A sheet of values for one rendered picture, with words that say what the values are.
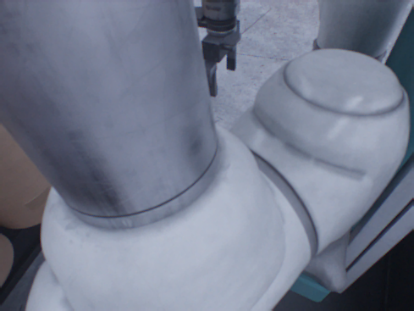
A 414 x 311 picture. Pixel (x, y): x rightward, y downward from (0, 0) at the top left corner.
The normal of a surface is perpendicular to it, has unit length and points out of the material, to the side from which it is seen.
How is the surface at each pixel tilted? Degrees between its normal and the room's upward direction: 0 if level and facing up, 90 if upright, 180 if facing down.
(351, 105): 38
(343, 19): 88
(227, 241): 47
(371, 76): 6
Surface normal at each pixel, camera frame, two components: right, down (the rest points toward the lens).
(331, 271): 0.00, -0.44
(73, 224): -0.16, -0.73
